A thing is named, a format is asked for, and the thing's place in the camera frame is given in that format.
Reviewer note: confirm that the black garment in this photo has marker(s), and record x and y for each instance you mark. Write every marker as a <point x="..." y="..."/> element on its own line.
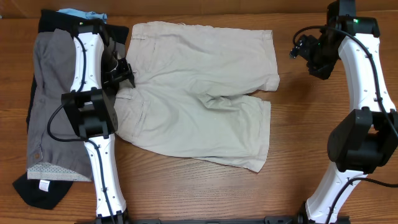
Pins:
<point x="41" y="193"/>

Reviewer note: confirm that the grey shorts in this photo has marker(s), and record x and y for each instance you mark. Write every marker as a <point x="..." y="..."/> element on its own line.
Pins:
<point x="60" y="62"/>

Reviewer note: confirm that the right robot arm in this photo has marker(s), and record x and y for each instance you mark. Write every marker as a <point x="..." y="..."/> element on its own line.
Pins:
<point x="367" y="138"/>

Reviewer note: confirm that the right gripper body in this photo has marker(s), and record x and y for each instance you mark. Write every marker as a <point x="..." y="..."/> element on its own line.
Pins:
<point x="321" y="68"/>

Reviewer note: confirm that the beige shorts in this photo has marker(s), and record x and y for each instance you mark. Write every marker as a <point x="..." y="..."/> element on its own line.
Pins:
<point x="193" y="94"/>

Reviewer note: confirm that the light blue garment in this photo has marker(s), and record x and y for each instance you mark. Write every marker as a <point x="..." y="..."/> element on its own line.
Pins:
<point x="83" y="14"/>

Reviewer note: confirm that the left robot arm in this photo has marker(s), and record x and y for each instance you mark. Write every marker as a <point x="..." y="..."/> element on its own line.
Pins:
<point x="98" y="72"/>

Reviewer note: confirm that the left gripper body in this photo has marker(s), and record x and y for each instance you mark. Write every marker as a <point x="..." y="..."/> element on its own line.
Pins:
<point x="114" y="70"/>

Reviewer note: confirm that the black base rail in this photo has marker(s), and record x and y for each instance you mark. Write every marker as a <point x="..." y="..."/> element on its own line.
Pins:
<point x="266" y="220"/>

